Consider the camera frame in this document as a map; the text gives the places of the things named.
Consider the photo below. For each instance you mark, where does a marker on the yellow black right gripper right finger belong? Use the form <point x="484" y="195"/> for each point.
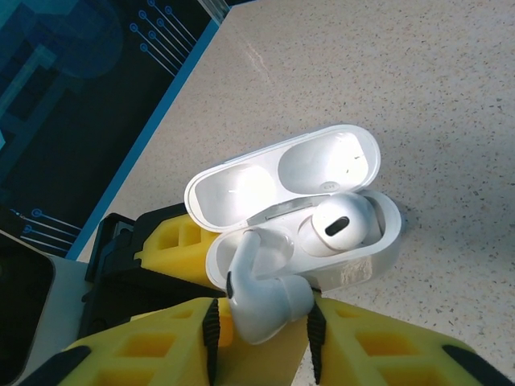
<point x="382" y="354"/>

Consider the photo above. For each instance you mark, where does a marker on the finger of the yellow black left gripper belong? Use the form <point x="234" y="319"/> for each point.
<point x="141" y="293"/>
<point x="173" y="257"/>

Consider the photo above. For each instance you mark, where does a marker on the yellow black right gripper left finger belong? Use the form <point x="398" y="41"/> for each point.
<point x="141" y="354"/>

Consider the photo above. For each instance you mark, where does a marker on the white earbud charging case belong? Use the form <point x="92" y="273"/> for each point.
<point x="241" y="193"/>

